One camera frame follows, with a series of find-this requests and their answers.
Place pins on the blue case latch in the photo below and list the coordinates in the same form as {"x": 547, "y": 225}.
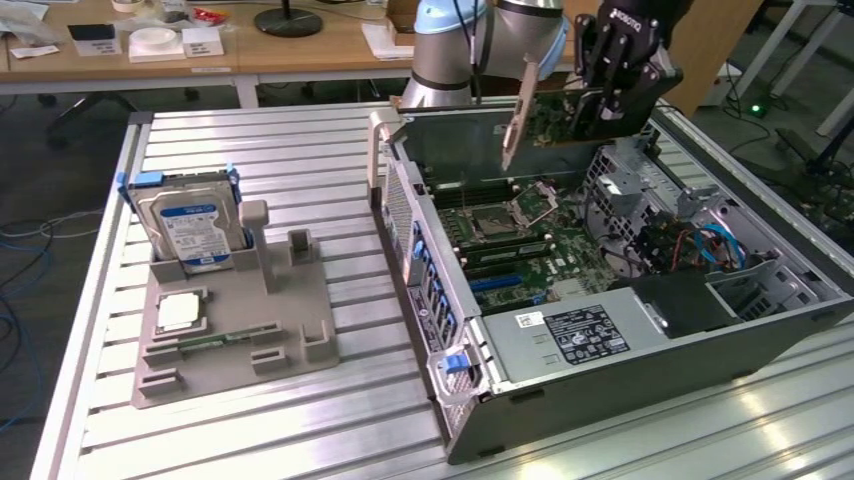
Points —
{"x": 455, "y": 363}

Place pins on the white round tray on box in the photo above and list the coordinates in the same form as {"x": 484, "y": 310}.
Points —
{"x": 156, "y": 45}

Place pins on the green RAM stick bare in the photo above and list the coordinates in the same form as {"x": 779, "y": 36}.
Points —
{"x": 206, "y": 342}

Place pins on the wooden desk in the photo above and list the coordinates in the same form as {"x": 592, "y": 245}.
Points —
{"x": 300, "y": 55}

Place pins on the black round lamp base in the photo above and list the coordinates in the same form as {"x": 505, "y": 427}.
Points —
{"x": 288, "y": 22}

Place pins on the CPU socket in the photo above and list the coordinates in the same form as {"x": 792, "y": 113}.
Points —
{"x": 493, "y": 222}

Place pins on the plain white box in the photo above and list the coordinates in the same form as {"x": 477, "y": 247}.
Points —
{"x": 201, "y": 42}

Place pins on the perforated metal drive cage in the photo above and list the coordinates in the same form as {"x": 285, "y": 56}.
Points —
{"x": 613, "y": 190}

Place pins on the dark installed RAM stick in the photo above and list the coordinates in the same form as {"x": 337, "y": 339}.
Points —
{"x": 487, "y": 246}

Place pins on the grey power supply unit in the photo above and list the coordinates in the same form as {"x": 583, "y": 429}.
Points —
{"x": 533, "y": 350}

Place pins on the RAM stick with white label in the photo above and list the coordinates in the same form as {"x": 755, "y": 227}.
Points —
{"x": 496, "y": 257}

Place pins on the roll of tape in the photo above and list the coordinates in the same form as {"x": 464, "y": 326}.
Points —
{"x": 125, "y": 5}

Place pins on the red packet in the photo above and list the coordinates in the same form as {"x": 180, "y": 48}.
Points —
{"x": 206, "y": 16}

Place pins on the white box with black lid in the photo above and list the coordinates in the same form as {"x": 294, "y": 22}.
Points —
{"x": 94, "y": 40}

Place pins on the cardboard box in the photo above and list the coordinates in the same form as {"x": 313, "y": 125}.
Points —
{"x": 400, "y": 15}

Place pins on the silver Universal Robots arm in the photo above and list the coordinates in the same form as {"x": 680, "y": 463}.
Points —
{"x": 440, "y": 55}

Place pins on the silver disk bay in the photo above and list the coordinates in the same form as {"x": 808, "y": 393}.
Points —
{"x": 767, "y": 285}

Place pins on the grey open PC case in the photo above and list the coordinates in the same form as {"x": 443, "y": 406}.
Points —
{"x": 600, "y": 395}

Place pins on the white table frame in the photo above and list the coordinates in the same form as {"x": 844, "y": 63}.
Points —
{"x": 793, "y": 40}

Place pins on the hard disk with blue carrier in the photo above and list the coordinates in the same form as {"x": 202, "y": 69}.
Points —
{"x": 189, "y": 225}

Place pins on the blue expansion slot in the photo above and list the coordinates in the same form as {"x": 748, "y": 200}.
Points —
{"x": 495, "y": 284}

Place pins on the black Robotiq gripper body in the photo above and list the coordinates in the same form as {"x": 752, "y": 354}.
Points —
{"x": 643, "y": 30}

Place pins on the silver CPU chip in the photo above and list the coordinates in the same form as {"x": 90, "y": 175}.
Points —
{"x": 181, "y": 314}

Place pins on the grey plastic parts rack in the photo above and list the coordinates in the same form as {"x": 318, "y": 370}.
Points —
{"x": 240, "y": 310}

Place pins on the device with green light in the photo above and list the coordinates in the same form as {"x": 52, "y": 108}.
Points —
{"x": 755, "y": 108}

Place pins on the metal socket cover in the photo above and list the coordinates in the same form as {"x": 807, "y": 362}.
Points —
{"x": 535, "y": 200}

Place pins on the clear plastic bag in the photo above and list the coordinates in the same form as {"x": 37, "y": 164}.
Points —
{"x": 22, "y": 22}

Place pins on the wooden cabinet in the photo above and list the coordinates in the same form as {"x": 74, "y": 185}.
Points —
{"x": 720, "y": 40}

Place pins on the black floor equipment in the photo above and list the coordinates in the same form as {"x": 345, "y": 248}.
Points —
{"x": 820, "y": 170}

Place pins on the green motherboard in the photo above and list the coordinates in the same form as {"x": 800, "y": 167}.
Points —
{"x": 567, "y": 260}

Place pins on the white booklet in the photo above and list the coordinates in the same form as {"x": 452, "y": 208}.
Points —
{"x": 386, "y": 42}

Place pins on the white paper label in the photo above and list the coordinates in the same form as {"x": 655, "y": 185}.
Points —
{"x": 33, "y": 51}

